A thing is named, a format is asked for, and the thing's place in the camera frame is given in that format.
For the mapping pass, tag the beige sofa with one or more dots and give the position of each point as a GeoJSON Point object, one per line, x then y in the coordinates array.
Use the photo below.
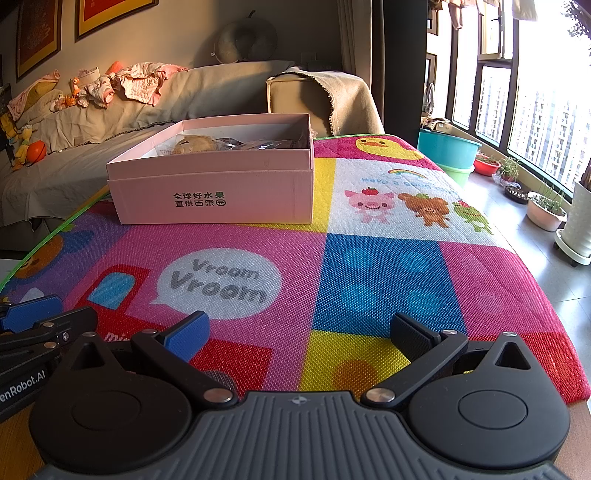
{"type": "Point", "coordinates": [295, 97]}

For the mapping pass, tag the colourful cartoon play mat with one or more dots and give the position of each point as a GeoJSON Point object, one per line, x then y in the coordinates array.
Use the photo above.
{"type": "Point", "coordinates": [369, 277]}

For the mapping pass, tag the white cup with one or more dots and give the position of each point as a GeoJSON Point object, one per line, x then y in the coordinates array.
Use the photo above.
{"type": "Point", "coordinates": [579, 221]}

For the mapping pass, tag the small potted green plant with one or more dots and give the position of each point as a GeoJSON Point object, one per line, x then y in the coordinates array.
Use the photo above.
{"type": "Point", "coordinates": [508, 170]}

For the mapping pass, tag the grey long back cushion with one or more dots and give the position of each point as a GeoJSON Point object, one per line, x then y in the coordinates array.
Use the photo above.
{"type": "Point", "coordinates": [221, 87]}

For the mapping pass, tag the bread bun clear packet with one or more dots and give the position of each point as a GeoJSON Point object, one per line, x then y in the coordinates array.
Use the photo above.
{"type": "Point", "coordinates": [196, 144]}

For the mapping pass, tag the dark plant bowl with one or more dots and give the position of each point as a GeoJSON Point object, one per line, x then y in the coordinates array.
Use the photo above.
{"type": "Point", "coordinates": [516, 196]}

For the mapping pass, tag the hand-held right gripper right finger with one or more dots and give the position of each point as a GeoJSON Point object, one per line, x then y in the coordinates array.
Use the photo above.
{"type": "Point", "coordinates": [411, 337]}

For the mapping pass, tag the framed picture yellow border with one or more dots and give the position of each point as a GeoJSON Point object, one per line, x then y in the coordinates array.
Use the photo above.
{"type": "Point", "coordinates": [39, 37]}
{"type": "Point", "coordinates": [115, 16]}

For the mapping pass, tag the pile of pink white clothes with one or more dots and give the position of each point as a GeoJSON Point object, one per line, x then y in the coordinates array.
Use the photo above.
{"type": "Point", "coordinates": [138, 83]}

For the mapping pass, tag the red plant pot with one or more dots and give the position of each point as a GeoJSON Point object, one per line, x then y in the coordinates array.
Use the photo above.
{"type": "Point", "coordinates": [487, 167]}

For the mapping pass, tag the beige throw blanket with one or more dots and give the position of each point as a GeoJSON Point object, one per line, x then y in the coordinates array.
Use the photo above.
{"type": "Point", "coordinates": [355, 101]}

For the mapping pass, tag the pink cardboard box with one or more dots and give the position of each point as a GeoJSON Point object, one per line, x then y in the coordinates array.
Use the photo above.
{"type": "Point", "coordinates": [212, 194]}

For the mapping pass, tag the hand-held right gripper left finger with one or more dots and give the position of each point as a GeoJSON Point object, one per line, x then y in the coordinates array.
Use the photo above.
{"type": "Point", "coordinates": [189, 334]}

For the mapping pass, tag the teal plastic basin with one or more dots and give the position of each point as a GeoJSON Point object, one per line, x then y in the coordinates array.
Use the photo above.
{"type": "Point", "coordinates": [448, 147]}

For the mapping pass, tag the orange toy ball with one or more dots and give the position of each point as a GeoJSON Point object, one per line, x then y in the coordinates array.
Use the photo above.
{"type": "Point", "coordinates": [36, 151]}

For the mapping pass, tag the pink cloth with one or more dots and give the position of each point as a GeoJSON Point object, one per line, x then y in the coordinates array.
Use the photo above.
{"type": "Point", "coordinates": [25, 99]}

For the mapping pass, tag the green plastic basin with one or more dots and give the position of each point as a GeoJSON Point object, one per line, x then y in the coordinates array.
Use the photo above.
{"type": "Point", "coordinates": [455, 175]}

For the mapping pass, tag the brown snack clear packet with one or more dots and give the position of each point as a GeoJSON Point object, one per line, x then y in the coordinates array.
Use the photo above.
{"type": "Point", "coordinates": [258, 144]}

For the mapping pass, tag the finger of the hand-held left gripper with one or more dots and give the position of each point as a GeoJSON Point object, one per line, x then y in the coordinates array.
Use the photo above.
{"type": "Point", "coordinates": [74, 325]}
{"type": "Point", "coordinates": [32, 314]}

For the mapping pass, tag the yellow plush toy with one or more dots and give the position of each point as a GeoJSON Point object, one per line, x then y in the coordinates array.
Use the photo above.
{"type": "Point", "coordinates": [23, 147]}

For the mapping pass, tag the potted green plant white pot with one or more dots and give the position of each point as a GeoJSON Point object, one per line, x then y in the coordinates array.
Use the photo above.
{"type": "Point", "coordinates": [547, 214]}

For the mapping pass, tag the small orange toy figures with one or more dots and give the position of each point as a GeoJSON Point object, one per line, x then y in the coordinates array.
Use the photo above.
{"type": "Point", "coordinates": [69, 97]}

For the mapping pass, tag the grey sofa sheet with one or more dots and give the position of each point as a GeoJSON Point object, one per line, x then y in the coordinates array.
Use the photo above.
{"type": "Point", "coordinates": [69, 175]}

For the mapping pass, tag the grey curtain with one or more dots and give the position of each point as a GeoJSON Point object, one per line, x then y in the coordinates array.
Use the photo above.
{"type": "Point", "coordinates": [392, 55]}

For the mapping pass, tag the black window frame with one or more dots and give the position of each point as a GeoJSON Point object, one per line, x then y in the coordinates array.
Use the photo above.
{"type": "Point", "coordinates": [513, 106]}

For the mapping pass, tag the hanging laundry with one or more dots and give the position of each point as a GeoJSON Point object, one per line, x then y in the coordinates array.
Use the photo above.
{"type": "Point", "coordinates": [461, 11]}

